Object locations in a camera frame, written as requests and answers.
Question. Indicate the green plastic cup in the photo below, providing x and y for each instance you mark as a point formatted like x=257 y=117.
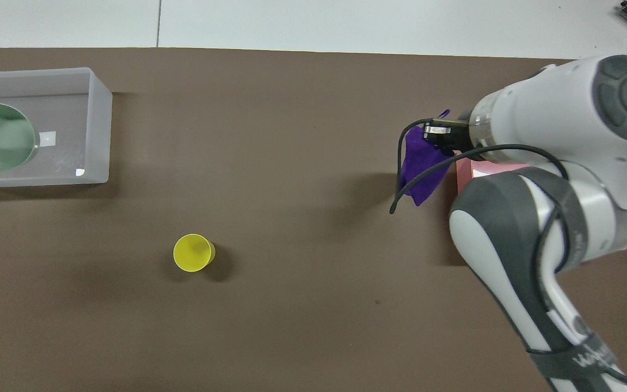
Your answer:
x=6 y=139

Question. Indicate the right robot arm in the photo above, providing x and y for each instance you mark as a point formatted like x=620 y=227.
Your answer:
x=558 y=109

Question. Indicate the pink box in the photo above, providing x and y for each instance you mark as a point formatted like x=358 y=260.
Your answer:
x=468 y=179

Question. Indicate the purple cloth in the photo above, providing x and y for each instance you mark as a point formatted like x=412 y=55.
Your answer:
x=421 y=163

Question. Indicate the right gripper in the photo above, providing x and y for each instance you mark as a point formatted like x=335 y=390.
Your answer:
x=458 y=140

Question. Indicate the translucent plastic box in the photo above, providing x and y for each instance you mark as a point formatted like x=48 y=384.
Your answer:
x=74 y=109

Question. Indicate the yellow plastic cup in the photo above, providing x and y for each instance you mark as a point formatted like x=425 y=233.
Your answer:
x=191 y=253

